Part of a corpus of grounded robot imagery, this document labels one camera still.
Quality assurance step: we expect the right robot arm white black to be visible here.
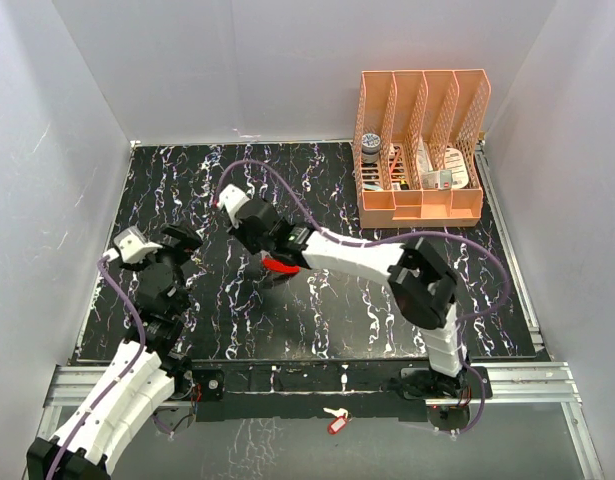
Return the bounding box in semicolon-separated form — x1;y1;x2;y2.
217;185;469;398

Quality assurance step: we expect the red handled key organizer plate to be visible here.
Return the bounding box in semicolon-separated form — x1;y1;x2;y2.
262;257;300;275

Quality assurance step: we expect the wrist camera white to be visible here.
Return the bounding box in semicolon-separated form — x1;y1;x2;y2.
216;184;251;227
112;226;161;265

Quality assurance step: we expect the small jar with lid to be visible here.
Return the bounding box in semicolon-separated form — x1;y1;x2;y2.
361;133;382;165

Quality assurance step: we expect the orange file organizer rack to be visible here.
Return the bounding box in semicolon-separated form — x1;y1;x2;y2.
352;69;491;229

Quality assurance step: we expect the red tag with key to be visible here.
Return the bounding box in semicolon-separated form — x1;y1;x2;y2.
323;407;349;435

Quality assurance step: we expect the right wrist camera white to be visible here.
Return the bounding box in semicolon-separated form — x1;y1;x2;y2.
216;184;251;227

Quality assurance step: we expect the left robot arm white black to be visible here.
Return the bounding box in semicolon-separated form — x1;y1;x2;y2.
26;223;202;479

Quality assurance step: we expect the white labelled packet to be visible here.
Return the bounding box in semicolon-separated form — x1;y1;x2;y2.
416;143;470;190

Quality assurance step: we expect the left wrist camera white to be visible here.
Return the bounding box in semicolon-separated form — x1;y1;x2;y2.
112;226;161;265

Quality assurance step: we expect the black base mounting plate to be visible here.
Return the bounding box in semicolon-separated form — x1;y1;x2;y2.
188;359;493;426

